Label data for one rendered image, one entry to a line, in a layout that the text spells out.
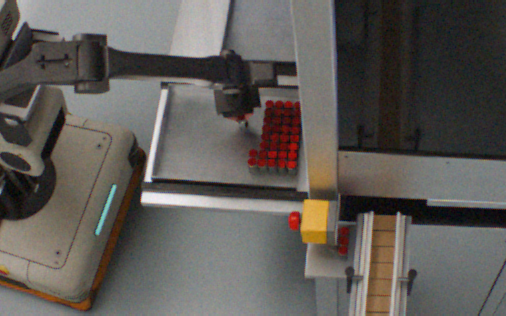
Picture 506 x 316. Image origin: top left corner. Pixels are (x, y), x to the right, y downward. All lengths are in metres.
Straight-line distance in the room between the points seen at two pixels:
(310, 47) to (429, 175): 0.48
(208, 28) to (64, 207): 0.84
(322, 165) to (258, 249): 1.21
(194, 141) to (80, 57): 0.60
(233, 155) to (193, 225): 0.94
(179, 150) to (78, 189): 0.78
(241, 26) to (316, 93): 0.79
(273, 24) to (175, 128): 0.39
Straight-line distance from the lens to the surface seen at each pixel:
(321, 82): 1.46
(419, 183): 1.76
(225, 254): 2.90
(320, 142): 1.63
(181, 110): 2.13
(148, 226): 2.98
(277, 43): 2.20
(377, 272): 1.85
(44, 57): 1.55
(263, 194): 1.97
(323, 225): 1.78
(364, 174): 1.74
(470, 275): 2.27
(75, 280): 2.68
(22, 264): 2.74
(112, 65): 1.59
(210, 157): 2.05
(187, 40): 2.25
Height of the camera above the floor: 2.66
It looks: 61 degrees down
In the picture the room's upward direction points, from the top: 11 degrees counter-clockwise
